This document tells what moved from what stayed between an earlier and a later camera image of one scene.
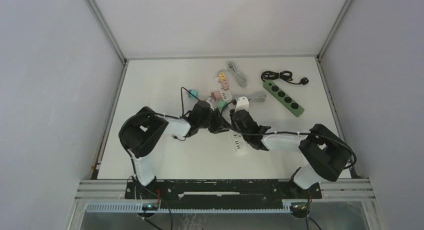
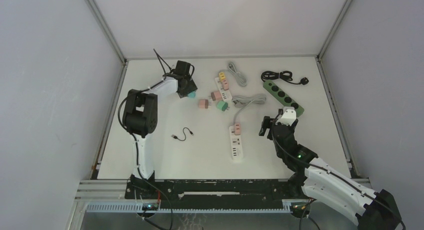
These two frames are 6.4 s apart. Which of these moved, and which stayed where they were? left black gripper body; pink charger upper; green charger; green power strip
Moved: left black gripper body
Stayed: green power strip; pink charger upper; green charger
